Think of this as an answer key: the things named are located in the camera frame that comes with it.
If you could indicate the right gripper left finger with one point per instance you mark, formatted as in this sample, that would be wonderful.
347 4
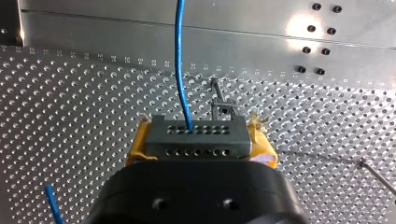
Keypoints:
136 146

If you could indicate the metal post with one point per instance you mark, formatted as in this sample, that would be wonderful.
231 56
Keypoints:
378 177
221 104

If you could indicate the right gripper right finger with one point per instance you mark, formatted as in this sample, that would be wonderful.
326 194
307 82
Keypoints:
261 146

